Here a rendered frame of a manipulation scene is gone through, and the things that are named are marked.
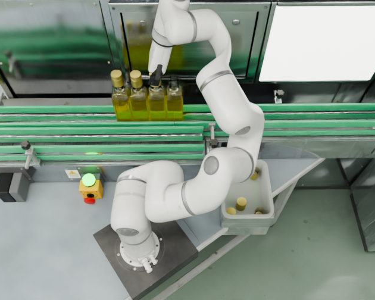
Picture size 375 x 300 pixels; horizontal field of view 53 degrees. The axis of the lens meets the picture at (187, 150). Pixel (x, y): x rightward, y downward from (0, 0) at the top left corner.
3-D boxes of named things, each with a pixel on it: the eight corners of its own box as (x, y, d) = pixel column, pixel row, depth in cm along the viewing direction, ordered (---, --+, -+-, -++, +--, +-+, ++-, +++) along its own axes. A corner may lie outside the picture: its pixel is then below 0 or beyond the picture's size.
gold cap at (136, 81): (143, 79, 118) (141, 69, 114) (142, 87, 116) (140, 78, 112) (131, 79, 118) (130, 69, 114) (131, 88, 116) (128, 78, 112)
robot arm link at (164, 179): (179, 206, 83) (183, 146, 92) (101, 225, 94) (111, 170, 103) (201, 221, 89) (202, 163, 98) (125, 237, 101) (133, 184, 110)
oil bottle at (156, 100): (168, 121, 139) (165, 81, 121) (167, 133, 136) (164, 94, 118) (152, 121, 139) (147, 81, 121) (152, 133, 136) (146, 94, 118)
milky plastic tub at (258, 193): (262, 171, 142) (266, 159, 135) (270, 227, 130) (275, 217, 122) (216, 171, 142) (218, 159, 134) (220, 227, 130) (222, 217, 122)
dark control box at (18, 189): (30, 183, 139) (22, 172, 132) (25, 202, 135) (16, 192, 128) (8, 183, 139) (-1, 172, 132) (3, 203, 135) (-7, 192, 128)
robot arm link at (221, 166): (208, 212, 94) (261, 200, 87) (180, 219, 82) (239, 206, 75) (196, 159, 96) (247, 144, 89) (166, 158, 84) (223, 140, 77)
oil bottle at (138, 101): (152, 122, 139) (146, 82, 121) (151, 134, 136) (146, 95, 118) (137, 122, 139) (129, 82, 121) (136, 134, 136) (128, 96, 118)
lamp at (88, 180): (96, 175, 133) (94, 171, 130) (94, 187, 130) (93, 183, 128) (84, 175, 133) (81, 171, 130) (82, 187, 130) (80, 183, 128)
